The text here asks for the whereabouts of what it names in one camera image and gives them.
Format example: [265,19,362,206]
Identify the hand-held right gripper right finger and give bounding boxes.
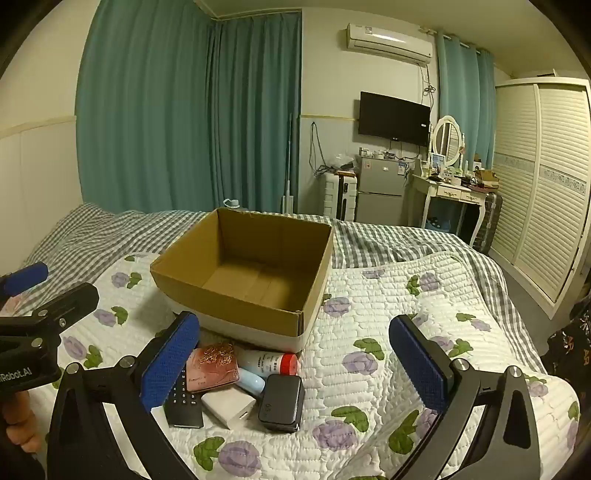
[389,315,541,480]

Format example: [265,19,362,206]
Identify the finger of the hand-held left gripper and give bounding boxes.
[0,282,100,344]
[0,262,49,296]

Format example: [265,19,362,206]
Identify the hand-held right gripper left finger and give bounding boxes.
[47,311,201,480]

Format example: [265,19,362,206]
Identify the pink embossed case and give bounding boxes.
[186,344,241,394]

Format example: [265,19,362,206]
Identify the black remote control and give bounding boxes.
[165,369,205,428]

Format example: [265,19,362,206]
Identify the white wall charger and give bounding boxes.
[201,387,258,430]

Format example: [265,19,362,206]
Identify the white tube with red cap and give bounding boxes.
[238,349,298,376]

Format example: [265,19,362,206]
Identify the grey round object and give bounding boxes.
[257,374,305,433]

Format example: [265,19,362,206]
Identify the cardboard box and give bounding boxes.
[150,208,334,354]

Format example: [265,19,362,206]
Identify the person's left hand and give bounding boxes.
[0,389,38,450]

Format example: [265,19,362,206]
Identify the white floral quilt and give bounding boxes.
[28,251,580,480]

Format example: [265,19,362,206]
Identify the grey checked bed sheet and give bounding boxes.
[21,203,548,365]

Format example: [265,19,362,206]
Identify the dark suitcase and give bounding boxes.
[473,191,504,254]

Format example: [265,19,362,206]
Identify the dark floral cloth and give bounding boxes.
[542,295,591,407]

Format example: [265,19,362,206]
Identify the grey small fridge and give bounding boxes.
[355,154,409,225]

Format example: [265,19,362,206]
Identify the white dressing table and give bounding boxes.
[406,173,492,247]

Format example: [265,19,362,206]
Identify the white ribbed suitcase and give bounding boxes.
[323,173,358,220]

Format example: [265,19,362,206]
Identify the wide teal curtain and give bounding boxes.
[76,0,303,215]

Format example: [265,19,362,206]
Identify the clear plastic bag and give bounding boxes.
[325,152,356,174]

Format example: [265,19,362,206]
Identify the cream louvered wardrobe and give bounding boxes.
[488,76,591,319]

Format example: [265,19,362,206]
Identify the white oval vanity mirror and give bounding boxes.
[431,115,465,169]

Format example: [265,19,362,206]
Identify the narrow teal curtain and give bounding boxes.
[436,32,497,171]

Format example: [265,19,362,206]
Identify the white air conditioner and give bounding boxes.
[345,23,435,65]

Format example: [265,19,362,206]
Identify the black wall cable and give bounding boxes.
[309,121,329,179]

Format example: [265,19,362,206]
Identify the black wall television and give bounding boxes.
[359,91,432,147]

